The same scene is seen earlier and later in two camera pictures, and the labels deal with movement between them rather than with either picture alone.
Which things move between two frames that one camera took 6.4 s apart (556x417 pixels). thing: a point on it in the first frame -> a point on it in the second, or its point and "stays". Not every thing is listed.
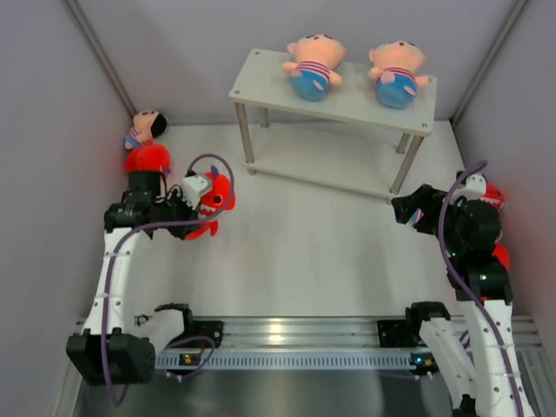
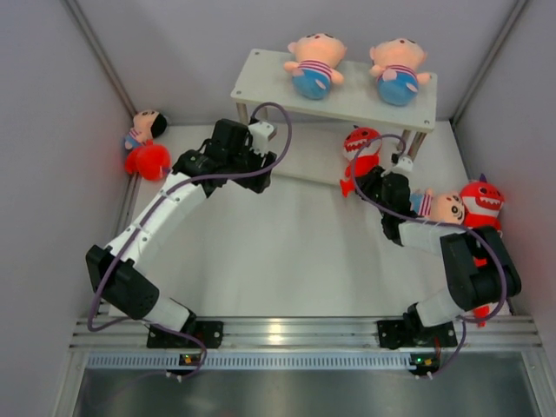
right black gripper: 408,208 -> 373,179
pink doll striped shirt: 395,65 stays
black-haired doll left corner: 147,125 stays
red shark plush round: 148,157 stays
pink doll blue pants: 315,56 stays
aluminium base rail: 321,334 stays
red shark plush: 220,200 -> 362,146
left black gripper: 182,223 -> 259,172
